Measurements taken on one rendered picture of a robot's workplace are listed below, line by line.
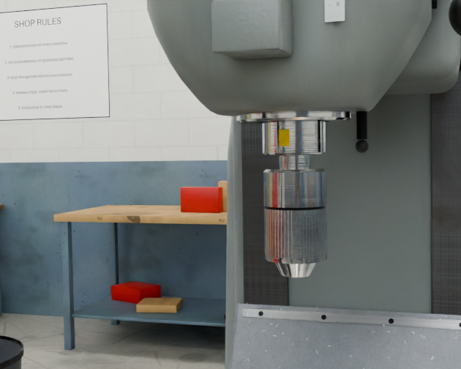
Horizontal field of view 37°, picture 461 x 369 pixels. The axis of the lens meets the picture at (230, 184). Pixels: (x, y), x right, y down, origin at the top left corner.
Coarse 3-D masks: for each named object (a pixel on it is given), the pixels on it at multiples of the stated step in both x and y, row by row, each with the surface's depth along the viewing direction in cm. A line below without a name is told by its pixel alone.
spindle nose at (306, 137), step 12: (312, 120) 50; (264, 132) 51; (276, 132) 50; (300, 132) 50; (312, 132) 50; (324, 132) 51; (264, 144) 51; (276, 144) 50; (300, 144) 50; (312, 144) 50; (324, 144) 51
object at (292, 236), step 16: (272, 192) 51; (288, 192) 50; (304, 192) 50; (320, 192) 51; (272, 208) 51; (288, 208) 50; (304, 208) 50; (320, 208) 51; (272, 224) 51; (288, 224) 50; (304, 224) 50; (320, 224) 51; (272, 240) 51; (288, 240) 50; (304, 240) 50; (320, 240) 51; (272, 256) 51; (288, 256) 50; (304, 256) 50; (320, 256) 51
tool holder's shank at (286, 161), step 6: (282, 156) 52; (288, 156) 51; (294, 156) 51; (300, 156) 51; (306, 156) 51; (282, 162) 51; (288, 162) 51; (294, 162) 51; (300, 162) 51; (306, 162) 51; (282, 168) 52; (288, 168) 51; (294, 168) 51; (300, 168) 51; (306, 168) 51
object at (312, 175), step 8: (272, 168) 53; (312, 168) 51; (320, 168) 51; (264, 176) 52; (272, 176) 51; (280, 176) 50; (288, 176) 50; (296, 176) 50; (304, 176) 50; (312, 176) 50; (320, 176) 51
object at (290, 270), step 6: (276, 264) 52; (282, 264) 51; (288, 264) 51; (294, 264) 51; (300, 264) 51; (306, 264) 51; (312, 264) 52; (282, 270) 52; (288, 270) 51; (294, 270) 51; (300, 270) 51; (306, 270) 51; (312, 270) 52; (288, 276) 52; (294, 276) 51; (300, 276) 51; (306, 276) 52
